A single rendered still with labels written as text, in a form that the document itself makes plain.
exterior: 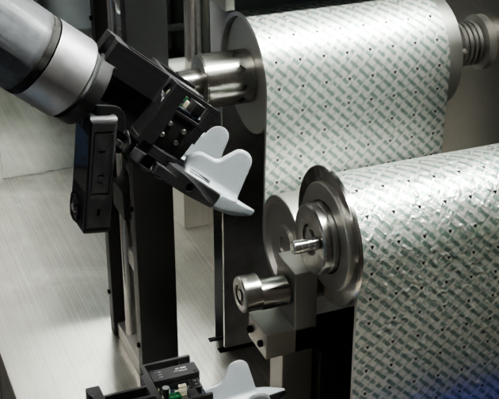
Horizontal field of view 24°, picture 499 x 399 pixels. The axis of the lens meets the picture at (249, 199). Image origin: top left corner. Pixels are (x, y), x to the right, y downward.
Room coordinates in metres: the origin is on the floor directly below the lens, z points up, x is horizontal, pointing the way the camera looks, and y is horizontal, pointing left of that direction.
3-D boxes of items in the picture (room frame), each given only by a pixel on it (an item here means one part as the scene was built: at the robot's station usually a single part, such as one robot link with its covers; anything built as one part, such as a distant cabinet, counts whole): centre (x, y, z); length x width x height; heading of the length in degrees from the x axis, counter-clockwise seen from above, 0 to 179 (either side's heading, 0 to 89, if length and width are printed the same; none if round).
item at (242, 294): (1.04, 0.00, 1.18); 0.04 x 0.02 x 0.04; 22
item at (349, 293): (1.04, -0.08, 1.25); 0.15 x 0.01 x 0.15; 22
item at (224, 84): (1.26, 0.03, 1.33); 0.06 x 0.06 x 0.06; 22
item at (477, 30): (1.38, -0.26, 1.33); 0.07 x 0.07 x 0.07; 22
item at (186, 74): (1.24, 0.09, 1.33); 0.06 x 0.03 x 0.03; 112
